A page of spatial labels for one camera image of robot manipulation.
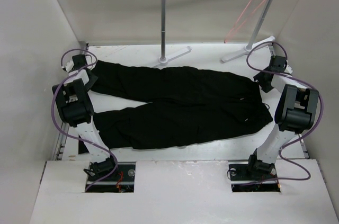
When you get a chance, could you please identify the black trousers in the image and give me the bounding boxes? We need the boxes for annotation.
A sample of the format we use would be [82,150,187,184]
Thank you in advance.
[92,61,273,150]

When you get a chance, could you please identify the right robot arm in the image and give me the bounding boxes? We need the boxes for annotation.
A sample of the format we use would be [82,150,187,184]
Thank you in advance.
[245,56,319,180]

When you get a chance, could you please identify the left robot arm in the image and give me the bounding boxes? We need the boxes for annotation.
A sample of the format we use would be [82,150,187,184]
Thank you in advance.
[51,53,119,181]

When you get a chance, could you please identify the white clothes rack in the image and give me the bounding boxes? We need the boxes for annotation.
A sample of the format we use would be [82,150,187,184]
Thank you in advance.
[159,0,275,65]

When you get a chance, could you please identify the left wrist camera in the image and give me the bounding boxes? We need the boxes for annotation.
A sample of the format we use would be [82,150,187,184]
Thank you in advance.
[61,60,74,73]

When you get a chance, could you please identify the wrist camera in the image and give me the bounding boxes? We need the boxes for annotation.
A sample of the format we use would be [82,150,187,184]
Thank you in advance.
[284,65,293,75]
[61,60,74,73]

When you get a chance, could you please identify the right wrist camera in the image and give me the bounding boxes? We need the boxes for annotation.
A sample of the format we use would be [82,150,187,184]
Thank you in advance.
[284,65,293,75]

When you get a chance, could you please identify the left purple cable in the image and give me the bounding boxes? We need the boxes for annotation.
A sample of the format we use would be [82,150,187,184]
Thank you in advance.
[50,49,119,192]

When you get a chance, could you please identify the purple cable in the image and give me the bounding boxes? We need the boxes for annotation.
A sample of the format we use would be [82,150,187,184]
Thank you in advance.
[50,49,119,192]
[246,41,325,182]

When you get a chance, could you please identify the pink wire hanger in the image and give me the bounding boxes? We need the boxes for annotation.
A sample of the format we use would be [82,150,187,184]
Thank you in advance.
[224,0,266,44]

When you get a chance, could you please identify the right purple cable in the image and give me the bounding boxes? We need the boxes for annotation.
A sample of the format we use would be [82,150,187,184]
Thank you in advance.
[246,41,325,182]

